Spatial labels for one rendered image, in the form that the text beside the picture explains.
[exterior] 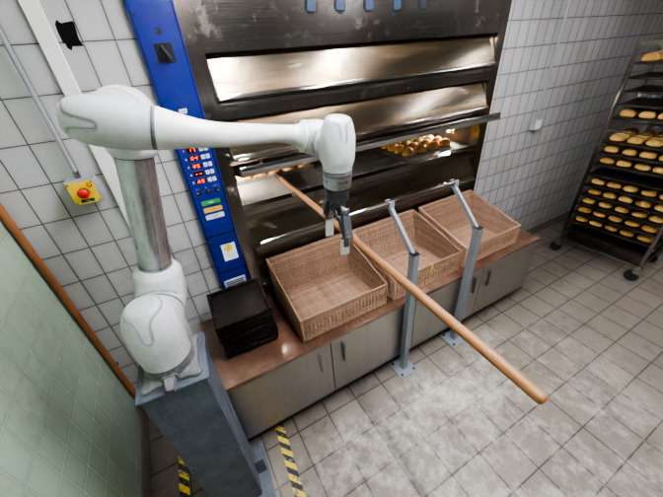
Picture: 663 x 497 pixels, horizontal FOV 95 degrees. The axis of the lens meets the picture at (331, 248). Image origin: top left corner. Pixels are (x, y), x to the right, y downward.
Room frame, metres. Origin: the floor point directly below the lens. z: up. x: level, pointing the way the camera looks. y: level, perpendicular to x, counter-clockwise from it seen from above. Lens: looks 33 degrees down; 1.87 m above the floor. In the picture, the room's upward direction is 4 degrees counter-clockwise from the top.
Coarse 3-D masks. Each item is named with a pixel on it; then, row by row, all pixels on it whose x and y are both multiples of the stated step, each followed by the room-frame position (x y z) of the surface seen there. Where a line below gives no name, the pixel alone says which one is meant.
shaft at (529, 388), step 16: (320, 208) 1.39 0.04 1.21; (336, 224) 1.21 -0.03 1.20; (352, 240) 1.08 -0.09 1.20; (368, 256) 0.97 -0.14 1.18; (416, 288) 0.74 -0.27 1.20; (432, 304) 0.67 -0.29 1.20; (448, 320) 0.60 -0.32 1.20; (464, 336) 0.55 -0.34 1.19; (480, 352) 0.50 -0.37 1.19; (496, 368) 0.45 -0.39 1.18; (512, 368) 0.44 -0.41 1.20; (528, 384) 0.39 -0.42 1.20; (544, 400) 0.36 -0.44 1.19
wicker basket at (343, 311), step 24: (336, 240) 1.71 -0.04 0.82; (312, 264) 1.59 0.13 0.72; (336, 264) 1.65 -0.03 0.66; (360, 264) 1.56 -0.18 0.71; (288, 288) 1.48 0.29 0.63; (312, 288) 1.51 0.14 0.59; (336, 288) 1.49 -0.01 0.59; (360, 288) 1.47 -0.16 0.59; (384, 288) 1.32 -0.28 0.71; (288, 312) 1.25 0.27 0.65; (312, 312) 1.29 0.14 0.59; (336, 312) 1.18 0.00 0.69; (360, 312) 1.25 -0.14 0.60; (312, 336) 1.11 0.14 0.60
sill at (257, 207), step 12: (432, 156) 2.17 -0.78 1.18; (444, 156) 2.16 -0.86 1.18; (456, 156) 2.21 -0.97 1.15; (396, 168) 1.98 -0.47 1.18; (408, 168) 2.01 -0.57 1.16; (360, 180) 1.84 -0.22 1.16; (372, 180) 1.88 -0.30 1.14; (312, 192) 1.68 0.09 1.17; (324, 192) 1.72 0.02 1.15; (252, 204) 1.56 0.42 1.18; (264, 204) 1.56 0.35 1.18; (276, 204) 1.58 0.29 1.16
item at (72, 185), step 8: (88, 176) 1.22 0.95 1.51; (64, 184) 1.15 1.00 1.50; (72, 184) 1.16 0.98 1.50; (80, 184) 1.17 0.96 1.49; (96, 184) 1.20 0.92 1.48; (72, 192) 1.15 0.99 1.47; (96, 192) 1.19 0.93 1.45; (104, 192) 1.25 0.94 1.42; (72, 200) 1.15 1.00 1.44; (80, 200) 1.16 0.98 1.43; (88, 200) 1.17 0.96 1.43; (96, 200) 1.18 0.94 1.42
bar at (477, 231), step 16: (416, 192) 1.57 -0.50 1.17; (368, 208) 1.42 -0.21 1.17; (464, 208) 1.60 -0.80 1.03; (320, 224) 1.29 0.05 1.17; (400, 224) 1.41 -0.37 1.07; (272, 240) 1.18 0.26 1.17; (416, 256) 1.28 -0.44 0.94; (416, 272) 1.28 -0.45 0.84; (464, 272) 1.51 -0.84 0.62; (464, 288) 1.49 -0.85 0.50; (464, 304) 1.49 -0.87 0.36; (448, 336) 1.52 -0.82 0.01; (400, 368) 1.28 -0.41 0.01; (416, 368) 1.27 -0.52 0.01
